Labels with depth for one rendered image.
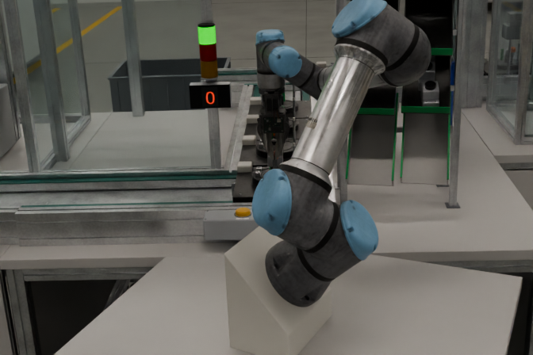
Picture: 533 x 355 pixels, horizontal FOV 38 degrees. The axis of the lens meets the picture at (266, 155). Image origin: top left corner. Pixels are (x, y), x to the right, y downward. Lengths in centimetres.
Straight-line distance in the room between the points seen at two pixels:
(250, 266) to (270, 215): 19
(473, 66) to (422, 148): 116
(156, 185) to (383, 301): 87
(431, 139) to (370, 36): 73
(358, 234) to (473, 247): 66
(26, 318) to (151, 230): 44
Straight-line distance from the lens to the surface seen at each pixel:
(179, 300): 191
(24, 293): 228
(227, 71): 370
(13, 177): 256
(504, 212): 238
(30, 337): 235
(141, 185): 243
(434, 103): 215
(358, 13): 160
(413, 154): 225
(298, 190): 150
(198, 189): 239
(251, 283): 162
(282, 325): 162
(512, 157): 286
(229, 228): 207
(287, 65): 194
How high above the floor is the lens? 181
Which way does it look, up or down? 20 degrees down
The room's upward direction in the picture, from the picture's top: 2 degrees counter-clockwise
